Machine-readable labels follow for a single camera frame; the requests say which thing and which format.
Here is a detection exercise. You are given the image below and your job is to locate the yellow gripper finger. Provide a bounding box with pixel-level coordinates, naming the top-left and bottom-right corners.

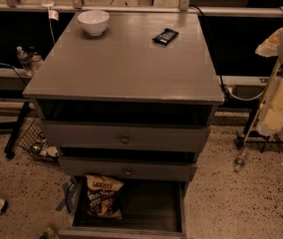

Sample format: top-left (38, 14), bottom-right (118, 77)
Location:
top-left (256, 77), bottom-right (283, 136)
top-left (255, 28), bottom-right (282, 58)

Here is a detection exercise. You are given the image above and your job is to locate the brown chip bag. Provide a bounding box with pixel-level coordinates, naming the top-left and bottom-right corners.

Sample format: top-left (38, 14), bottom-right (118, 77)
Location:
top-left (86, 174), bottom-right (125, 219)

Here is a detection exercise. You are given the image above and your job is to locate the grey wooden drawer cabinet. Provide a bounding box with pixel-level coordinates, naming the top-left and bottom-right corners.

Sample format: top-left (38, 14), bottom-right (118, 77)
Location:
top-left (22, 11), bottom-right (225, 239)

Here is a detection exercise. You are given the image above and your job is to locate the grey top drawer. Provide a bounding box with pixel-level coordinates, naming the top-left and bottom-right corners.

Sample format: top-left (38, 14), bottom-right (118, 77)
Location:
top-left (41, 120), bottom-right (210, 152)

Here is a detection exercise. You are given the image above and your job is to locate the grey open bottom drawer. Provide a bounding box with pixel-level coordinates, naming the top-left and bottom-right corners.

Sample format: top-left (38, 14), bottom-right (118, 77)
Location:
top-left (59, 180), bottom-right (187, 239)

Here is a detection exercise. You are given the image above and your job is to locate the grey middle drawer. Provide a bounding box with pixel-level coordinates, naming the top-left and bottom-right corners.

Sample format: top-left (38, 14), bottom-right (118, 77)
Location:
top-left (59, 156), bottom-right (196, 182)

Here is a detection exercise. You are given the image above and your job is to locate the plastic bottle on floor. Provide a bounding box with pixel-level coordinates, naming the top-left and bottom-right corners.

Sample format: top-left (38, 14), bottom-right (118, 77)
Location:
top-left (234, 147), bottom-right (248, 172)

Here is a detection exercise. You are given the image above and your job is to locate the dark candy bar wrapper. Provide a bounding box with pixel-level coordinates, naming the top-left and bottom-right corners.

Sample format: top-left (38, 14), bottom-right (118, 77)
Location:
top-left (152, 28), bottom-right (179, 46)

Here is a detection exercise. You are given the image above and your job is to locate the white ceramic bowl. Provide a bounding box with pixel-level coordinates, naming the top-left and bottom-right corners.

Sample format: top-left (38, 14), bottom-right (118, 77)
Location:
top-left (78, 10), bottom-right (110, 36)

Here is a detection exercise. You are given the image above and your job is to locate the blue tape cross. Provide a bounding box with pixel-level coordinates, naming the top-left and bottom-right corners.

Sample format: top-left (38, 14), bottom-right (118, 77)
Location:
top-left (56, 177), bottom-right (78, 213)

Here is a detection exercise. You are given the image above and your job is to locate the white lamp fixture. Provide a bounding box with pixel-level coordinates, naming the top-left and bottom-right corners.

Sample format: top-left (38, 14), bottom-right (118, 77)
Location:
top-left (41, 0), bottom-right (59, 21)

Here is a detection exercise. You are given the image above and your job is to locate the clear plastic water bottle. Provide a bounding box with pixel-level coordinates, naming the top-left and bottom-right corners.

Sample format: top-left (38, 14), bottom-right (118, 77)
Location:
top-left (16, 46), bottom-right (34, 77)

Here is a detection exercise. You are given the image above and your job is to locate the green snack packet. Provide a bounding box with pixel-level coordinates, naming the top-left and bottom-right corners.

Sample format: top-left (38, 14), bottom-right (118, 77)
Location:
top-left (39, 225), bottom-right (60, 239)

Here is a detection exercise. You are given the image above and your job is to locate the black metal stand leg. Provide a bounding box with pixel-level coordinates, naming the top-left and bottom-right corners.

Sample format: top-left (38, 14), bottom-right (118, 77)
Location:
top-left (4, 102), bottom-right (30, 159)

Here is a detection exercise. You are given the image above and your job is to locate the yellow wooden ladder frame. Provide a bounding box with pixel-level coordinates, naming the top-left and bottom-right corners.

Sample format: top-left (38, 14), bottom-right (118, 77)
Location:
top-left (243, 62), bottom-right (283, 142)

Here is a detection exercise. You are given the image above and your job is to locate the black power cable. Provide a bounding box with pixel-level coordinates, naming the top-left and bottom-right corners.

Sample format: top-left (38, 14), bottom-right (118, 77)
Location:
top-left (189, 4), bottom-right (229, 102)

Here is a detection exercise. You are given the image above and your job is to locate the wire mesh basket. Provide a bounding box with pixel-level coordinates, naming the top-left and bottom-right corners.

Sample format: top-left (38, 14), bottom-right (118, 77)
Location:
top-left (17, 119), bottom-right (58, 162)

